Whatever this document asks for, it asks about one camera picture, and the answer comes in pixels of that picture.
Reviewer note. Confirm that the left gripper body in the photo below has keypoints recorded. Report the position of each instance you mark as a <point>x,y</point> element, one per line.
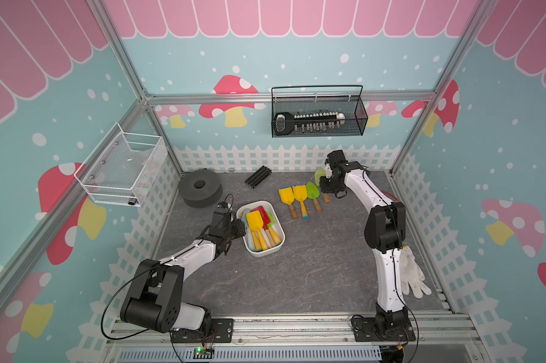
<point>235,231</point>

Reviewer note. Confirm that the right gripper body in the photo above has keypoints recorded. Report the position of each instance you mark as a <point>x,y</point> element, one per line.
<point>327,185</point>

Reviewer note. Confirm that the light green shovel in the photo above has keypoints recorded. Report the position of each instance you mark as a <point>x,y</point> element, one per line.
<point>319,173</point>

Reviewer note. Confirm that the green shovel wooden handle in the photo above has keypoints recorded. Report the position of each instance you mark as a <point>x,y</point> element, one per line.
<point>313,194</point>

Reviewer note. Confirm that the yellow shovel blue tip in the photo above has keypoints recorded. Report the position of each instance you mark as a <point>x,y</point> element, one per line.
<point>300,194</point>

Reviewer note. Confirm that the white plastic storage box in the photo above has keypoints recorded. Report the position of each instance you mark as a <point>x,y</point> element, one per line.
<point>275,226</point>

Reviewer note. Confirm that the yellow shovel wooden handle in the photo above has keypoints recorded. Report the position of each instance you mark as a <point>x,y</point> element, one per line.
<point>287,197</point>

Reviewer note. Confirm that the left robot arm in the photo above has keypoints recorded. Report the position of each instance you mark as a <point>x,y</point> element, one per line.
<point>154,297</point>

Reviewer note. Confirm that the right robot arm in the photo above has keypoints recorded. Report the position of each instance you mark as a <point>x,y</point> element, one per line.
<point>384,233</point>

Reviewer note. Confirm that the yellow shovel in box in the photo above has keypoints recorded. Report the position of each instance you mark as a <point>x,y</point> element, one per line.
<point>256,226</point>

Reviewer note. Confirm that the red shovel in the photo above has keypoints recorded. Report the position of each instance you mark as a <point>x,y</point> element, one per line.
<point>273,237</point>

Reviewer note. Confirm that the dark grey foam roll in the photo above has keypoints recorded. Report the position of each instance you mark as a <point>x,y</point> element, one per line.
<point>201,188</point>

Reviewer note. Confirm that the black ribbed bar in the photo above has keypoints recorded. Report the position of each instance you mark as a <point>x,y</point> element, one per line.
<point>257,177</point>

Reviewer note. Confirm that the black socket bit holder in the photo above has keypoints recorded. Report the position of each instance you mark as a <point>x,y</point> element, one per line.
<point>286,124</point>

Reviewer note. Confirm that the white work glove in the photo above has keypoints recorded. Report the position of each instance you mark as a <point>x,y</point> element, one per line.
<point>412,276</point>

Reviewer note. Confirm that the small green circuit board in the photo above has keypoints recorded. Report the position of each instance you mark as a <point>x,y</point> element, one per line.
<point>203,353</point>

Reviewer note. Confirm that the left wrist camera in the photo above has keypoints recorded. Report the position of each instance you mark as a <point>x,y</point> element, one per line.
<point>224,211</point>

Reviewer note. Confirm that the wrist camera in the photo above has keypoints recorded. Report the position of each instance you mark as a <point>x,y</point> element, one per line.
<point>224,211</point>
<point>334,162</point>

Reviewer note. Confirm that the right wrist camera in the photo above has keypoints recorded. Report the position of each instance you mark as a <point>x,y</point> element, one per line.
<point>334,162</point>

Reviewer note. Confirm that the black mesh wall basket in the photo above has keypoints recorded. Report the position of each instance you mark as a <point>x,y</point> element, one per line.
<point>317,111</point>

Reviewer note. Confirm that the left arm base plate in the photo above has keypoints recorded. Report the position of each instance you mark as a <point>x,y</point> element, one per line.
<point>215,331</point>

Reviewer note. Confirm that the white wire wall basket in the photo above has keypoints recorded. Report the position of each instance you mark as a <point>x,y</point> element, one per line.
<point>123,168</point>

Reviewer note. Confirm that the grey slotted cable duct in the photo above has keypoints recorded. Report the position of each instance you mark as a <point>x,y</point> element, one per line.
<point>255,354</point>

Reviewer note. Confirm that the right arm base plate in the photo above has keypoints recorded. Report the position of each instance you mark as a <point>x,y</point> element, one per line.
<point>365,329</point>

